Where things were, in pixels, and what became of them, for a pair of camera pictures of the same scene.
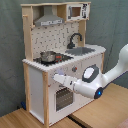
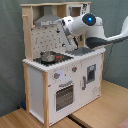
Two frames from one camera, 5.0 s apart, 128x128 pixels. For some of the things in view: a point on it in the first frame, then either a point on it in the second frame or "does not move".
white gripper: [66, 80] -> [66, 23]
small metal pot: [48, 56] does not move
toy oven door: [63, 98] does not move
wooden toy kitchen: [55, 44] does not move
